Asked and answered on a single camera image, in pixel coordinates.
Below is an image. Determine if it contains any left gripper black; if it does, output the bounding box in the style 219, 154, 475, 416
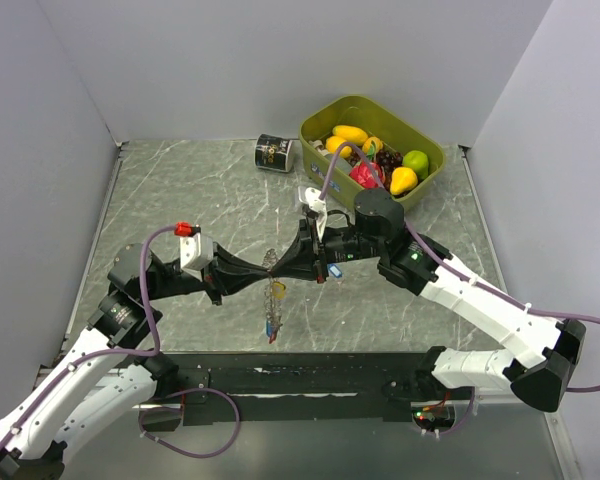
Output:
141, 240, 269, 304

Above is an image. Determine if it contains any yellow mango toy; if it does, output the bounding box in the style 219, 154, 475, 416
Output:
332, 125, 369, 146

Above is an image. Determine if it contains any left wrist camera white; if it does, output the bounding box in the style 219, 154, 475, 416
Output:
179, 233, 214, 271

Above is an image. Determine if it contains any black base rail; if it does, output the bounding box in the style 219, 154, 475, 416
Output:
145, 347, 471, 426

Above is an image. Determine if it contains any blue tag loose key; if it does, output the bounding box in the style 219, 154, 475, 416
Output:
328, 264, 343, 279

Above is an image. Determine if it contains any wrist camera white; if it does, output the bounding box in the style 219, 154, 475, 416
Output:
297, 186, 328, 241
179, 233, 214, 271

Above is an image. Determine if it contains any yellow lemon toy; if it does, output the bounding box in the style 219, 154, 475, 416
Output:
325, 135, 352, 158

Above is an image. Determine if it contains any yellow tag key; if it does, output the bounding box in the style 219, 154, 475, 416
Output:
271, 281, 286, 300

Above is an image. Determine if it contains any green apple toy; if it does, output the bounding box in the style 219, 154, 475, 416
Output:
402, 150, 429, 181

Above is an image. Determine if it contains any green plastic bin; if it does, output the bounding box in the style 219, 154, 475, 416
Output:
299, 95, 446, 210

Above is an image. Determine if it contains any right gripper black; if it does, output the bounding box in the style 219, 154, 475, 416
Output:
270, 217, 384, 284

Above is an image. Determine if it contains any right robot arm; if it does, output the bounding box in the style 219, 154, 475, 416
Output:
272, 187, 586, 412

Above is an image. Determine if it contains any dark grapes toy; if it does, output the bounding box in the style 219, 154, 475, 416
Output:
349, 149, 403, 182

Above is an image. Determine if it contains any orange fruit toy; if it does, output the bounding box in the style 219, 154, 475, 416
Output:
362, 136, 383, 156

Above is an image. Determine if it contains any round metal key ring disc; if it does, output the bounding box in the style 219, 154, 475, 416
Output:
262, 248, 282, 332

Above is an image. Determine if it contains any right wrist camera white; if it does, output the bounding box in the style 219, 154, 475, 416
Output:
297, 186, 328, 241

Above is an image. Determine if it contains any black printed paper cup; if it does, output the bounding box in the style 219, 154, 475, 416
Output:
254, 134, 294, 173

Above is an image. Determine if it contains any yellow pear toy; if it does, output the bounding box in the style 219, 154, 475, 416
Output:
389, 167, 419, 196

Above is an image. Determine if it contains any red dragon fruit toy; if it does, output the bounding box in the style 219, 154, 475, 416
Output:
349, 161, 384, 189

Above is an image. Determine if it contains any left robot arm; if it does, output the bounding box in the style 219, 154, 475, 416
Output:
0, 235, 269, 479

